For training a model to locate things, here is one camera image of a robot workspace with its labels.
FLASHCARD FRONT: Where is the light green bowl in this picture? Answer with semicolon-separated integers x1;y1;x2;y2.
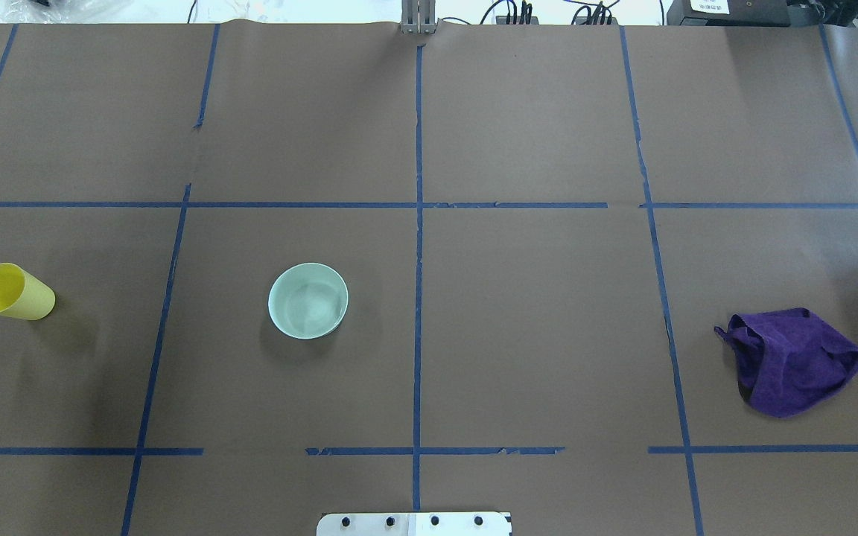
267;262;349;340

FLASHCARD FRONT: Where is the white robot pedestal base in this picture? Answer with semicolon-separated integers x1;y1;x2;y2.
316;511;513;535

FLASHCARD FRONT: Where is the purple cloth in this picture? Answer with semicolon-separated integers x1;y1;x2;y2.
713;307;858;418

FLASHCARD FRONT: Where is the yellow plastic cup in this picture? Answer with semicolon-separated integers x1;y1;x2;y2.
0;264;57;320

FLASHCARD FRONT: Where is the aluminium frame post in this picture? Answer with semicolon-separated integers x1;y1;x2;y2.
401;0;438;35

